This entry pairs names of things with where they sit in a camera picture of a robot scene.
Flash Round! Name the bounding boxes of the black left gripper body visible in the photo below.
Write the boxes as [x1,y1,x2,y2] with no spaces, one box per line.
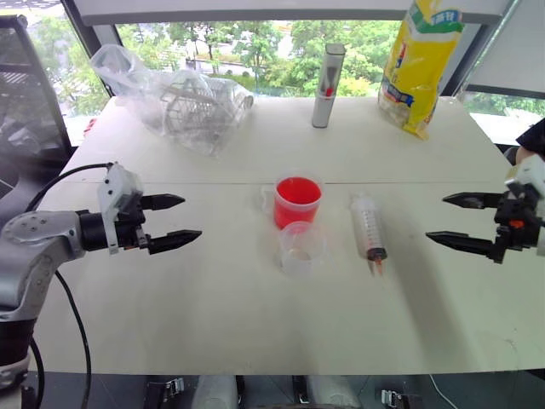
[111,192,153,253]

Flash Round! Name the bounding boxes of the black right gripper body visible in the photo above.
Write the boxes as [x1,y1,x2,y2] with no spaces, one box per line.
[493,183,542,261]

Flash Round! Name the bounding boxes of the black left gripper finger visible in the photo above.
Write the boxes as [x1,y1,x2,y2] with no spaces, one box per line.
[141,193,186,212]
[146,229,204,256]

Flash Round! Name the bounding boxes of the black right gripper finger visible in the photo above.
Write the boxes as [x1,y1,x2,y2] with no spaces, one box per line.
[425,231,508,265]
[442,192,504,210]

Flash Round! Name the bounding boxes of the clear plastic syringe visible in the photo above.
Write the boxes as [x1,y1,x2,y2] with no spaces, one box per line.
[349,191,389,276]

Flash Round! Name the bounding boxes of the small clear plastic cup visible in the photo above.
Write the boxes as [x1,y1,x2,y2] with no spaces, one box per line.
[277,221,330,277]

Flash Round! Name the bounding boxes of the cup of red liquid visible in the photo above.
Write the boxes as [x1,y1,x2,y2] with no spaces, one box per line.
[260,176,324,231]

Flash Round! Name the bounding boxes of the person in dark sleeve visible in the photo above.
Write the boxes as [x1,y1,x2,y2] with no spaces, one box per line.
[504,117,545,170]

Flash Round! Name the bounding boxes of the clear plastic bag with basket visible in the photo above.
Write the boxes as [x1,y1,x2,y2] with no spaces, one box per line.
[89,43,255,158]

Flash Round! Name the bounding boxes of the yellow snack bag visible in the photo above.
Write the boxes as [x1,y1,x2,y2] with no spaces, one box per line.
[377,0,466,141]

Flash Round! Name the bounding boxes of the dark rounded shape with buckle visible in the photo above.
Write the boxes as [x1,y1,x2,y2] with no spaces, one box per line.
[144,375,239,409]
[293,374,422,409]

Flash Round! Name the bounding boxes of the black mesh office chair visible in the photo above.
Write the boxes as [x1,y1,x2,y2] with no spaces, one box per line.
[0,14,74,210]

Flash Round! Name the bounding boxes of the tall silver tube container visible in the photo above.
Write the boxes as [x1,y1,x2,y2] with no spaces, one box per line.
[311,42,346,130]

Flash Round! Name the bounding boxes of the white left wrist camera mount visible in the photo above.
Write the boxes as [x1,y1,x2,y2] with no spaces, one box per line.
[96,162,145,256]

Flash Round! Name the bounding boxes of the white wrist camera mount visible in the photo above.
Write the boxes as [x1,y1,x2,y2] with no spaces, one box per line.
[96,162,145,256]
[504,153,545,201]

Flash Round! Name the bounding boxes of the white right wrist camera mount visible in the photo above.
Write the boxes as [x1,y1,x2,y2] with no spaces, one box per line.
[504,153,545,201]

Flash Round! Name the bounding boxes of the thin white cable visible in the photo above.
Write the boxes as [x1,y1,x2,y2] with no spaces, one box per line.
[427,374,461,409]

